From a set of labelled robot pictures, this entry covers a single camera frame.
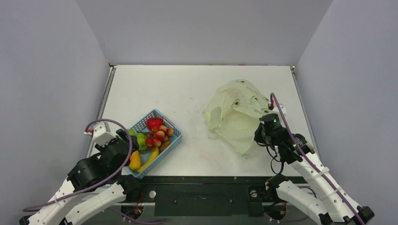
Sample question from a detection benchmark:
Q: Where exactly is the green fake lime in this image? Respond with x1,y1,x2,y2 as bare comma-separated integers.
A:
128,129,137,136
136,133,148,151

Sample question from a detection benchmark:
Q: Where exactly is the light green plastic bag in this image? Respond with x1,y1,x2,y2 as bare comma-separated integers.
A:
202,79,272,156

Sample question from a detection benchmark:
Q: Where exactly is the red fake fruit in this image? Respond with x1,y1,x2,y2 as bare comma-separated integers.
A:
145,125,174,151

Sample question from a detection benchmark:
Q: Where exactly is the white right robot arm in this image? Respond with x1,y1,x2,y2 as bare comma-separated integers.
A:
254,113,375,225

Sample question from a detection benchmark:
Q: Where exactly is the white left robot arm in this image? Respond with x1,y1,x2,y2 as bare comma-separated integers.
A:
19,128,140,225

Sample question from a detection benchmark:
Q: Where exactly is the orange fake mango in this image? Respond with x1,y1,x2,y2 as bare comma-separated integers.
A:
128,150,141,171

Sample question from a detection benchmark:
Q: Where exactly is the yellow fake banana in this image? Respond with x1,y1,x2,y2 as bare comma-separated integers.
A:
137,147,159,173

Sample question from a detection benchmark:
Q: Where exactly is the red fake tomato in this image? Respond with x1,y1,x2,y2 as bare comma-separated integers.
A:
146,118,164,132

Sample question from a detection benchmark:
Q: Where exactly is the brown fake kiwi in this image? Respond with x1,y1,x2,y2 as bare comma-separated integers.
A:
159,140,171,153

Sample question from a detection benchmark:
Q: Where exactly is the light blue perforated basket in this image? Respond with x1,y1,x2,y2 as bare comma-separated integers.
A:
125,109,183,179

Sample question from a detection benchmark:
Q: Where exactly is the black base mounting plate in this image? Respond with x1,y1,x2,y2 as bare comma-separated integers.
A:
77,175,327,218

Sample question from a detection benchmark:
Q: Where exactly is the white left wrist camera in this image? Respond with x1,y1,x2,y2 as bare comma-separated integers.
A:
84,121,116,146

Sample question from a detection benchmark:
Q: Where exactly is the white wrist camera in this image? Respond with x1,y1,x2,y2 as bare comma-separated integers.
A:
268,100,287,116
84,121,116,146

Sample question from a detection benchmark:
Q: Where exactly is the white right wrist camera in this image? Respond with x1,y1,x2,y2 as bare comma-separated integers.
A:
268,100,287,116

